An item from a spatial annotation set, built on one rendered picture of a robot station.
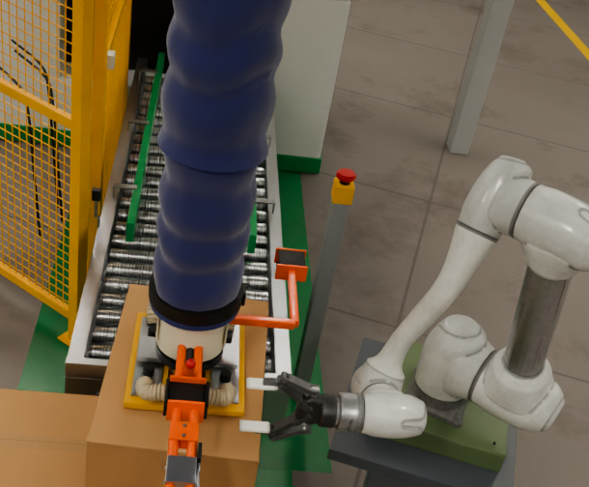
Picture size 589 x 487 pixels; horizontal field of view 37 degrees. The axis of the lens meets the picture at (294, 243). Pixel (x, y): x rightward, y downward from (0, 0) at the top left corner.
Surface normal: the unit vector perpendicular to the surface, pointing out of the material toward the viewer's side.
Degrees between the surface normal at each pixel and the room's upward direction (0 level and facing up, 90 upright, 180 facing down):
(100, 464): 90
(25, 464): 0
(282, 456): 0
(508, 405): 101
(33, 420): 0
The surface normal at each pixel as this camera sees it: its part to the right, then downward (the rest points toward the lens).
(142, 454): -0.01, 0.57
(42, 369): 0.15, -0.81
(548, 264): -0.51, 0.69
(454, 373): -0.52, 0.30
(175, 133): -0.73, 0.46
